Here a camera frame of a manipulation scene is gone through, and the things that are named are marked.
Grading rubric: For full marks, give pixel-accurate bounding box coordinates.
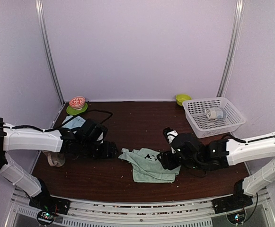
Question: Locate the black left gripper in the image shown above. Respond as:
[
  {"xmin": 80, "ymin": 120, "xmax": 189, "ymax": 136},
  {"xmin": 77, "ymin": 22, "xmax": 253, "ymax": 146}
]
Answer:
[{"xmin": 80, "ymin": 140, "xmax": 120, "ymax": 160}]

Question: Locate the mint green panda towel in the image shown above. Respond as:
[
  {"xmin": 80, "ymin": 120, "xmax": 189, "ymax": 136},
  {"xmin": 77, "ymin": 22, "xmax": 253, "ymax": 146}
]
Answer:
[{"xmin": 118, "ymin": 148, "xmax": 180, "ymax": 183}]

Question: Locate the light blue towel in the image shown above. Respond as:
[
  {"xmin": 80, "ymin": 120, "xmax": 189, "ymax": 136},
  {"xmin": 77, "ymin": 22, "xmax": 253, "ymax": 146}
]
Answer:
[{"xmin": 62, "ymin": 116, "xmax": 86, "ymax": 129}]

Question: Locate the white perforated plastic basket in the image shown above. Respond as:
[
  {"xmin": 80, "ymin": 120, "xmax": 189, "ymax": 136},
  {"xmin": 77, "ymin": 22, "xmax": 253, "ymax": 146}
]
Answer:
[{"xmin": 183, "ymin": 97, "xmax": 246, "ymax": 139}]

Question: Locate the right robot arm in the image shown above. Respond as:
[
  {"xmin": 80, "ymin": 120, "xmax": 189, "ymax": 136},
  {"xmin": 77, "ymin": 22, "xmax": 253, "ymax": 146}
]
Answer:
[{"xmin": 157, "ymin": 127, "xmax": 275, "ymax": 209}]

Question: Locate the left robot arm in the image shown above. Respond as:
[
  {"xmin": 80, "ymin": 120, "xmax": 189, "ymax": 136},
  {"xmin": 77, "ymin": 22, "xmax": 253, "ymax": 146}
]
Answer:
[{"xmin": 0, "ymin": 118, "xmax": 117, "ymax": 210}]

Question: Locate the beige printed mug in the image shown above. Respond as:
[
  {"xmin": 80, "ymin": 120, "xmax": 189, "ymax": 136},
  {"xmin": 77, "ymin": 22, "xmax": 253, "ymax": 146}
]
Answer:
[{"xmin": 46, "ymin": 152, "xmax": 66, "ymax": 167}]

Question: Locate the green saucer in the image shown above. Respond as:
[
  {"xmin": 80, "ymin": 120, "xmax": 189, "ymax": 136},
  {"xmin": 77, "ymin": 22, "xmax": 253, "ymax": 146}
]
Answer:
[{"xmin": 66, "ymin": 103, "xmax": 88, "ymax": 116}]

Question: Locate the red patterned small bowl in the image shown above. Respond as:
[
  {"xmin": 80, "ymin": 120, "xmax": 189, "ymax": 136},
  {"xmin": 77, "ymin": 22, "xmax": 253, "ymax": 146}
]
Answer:
[{"xmin": 69, "ymin": 96, "xmax": 86, "ymax": 109}]

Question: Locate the lime green bowl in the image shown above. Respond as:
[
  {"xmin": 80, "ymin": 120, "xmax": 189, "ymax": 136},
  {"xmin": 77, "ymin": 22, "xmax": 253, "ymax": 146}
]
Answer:
[{"xmin": 176, "ymin": 94, "xmax": 192, "ymax": 106}]

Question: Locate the rolled towel in basket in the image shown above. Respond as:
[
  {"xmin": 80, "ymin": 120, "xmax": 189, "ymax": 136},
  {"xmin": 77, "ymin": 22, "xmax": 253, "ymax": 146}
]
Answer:
[{"xmin": 204, "ymin": 107, "xmax": 228, "ymax": 119}]

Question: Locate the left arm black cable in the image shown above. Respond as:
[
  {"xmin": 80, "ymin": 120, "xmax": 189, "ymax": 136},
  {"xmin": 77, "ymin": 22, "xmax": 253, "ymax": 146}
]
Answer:
[{"xmin": 11, "ymin": 110, "xmax": 114, "ymax": 133}]

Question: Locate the front aluminium rail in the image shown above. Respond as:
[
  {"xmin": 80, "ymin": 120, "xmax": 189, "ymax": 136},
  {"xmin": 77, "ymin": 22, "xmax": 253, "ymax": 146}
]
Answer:
[{"xmin": 9, "ymin": 185, "xmax": 275, "ymax": 227}]

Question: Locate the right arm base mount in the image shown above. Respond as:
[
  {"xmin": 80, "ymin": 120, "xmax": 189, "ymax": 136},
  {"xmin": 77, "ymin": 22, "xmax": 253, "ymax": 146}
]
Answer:
[{"xmin": 212, "ymin": 192, "xmax": 253, "ymax": 225}]

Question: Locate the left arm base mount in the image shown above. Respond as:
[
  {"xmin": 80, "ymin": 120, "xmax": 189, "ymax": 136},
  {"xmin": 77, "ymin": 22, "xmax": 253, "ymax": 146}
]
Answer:
[{"xmin": 26, "ymin": 179, "xmax": 71, "ymax": 227}]

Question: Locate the right aluminium corner post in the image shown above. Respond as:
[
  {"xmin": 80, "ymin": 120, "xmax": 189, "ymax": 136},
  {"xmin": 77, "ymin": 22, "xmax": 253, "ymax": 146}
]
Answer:
[{"xmin": 217, "ymin": 0, "xmax": 245, "ymax": 97}]

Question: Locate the aluminium corner post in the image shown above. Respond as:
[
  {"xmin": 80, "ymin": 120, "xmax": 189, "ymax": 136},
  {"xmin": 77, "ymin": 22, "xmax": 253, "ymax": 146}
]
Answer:
[
  {"xmin": 35, "ymin": 0, "xmax": 65, "ymax": 105},
  {"xmin": 217, "ymin": 0, "xmax": 245, "ymax": 97}
]

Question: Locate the left aluminium corner post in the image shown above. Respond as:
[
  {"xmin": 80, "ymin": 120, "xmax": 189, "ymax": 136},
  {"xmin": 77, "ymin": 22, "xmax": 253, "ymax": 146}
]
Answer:
[{"xmin": 35, "ymin": 0, "xmax": 65, "ymax": 105}]

